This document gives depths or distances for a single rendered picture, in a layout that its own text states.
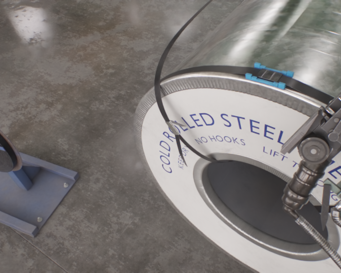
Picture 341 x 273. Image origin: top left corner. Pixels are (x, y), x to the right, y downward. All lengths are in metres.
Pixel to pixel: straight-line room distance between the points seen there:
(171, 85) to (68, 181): 1.61
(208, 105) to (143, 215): 1.34
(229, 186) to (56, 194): 1.34
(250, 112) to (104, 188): 1.63
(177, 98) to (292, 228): 0.78
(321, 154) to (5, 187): 2.34
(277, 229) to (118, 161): 1.36
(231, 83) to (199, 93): 0.14
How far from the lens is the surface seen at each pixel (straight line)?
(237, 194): 1.66
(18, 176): 2.59
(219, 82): 1.02
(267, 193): 1.73
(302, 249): 1.53
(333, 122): 0.76
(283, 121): 1.00
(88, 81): 3.36
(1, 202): 2.74
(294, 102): 0.94
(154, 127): 1.38
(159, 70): 1.21
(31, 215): 2.57
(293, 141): 0.79
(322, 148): 0.80
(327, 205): 0.82
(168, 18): 3.99
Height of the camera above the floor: 1.98
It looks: 48 degrees down
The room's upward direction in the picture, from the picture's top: 10 degrees counter-clockwise
